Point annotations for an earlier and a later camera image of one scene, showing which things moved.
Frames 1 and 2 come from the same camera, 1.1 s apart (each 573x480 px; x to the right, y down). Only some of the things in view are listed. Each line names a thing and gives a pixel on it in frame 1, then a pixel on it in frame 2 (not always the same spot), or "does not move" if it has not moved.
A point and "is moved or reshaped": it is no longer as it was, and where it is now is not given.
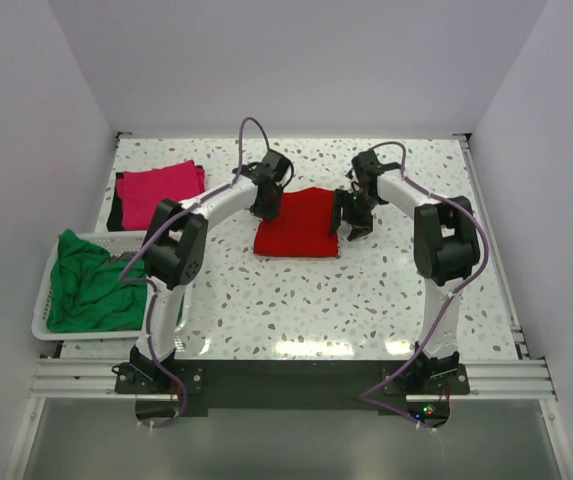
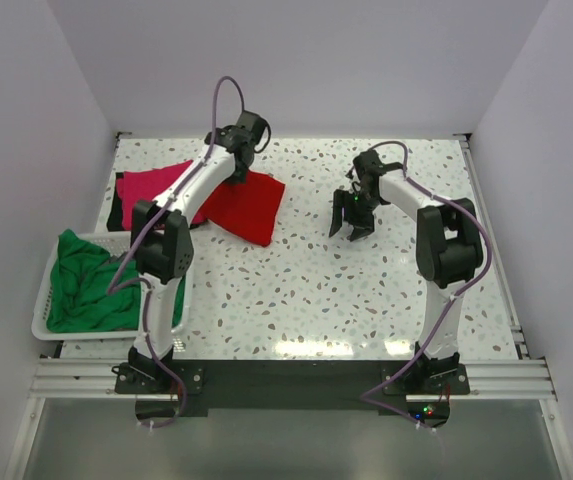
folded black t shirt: x=116 y=211 does not move
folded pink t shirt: x=143 y=191 does not move
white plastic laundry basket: x=114 y=244 does not move
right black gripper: x=361 y=225 does not move
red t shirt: x=302 y=227 is moved or reshaped
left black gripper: x=272 y=212 to x=238 y=178
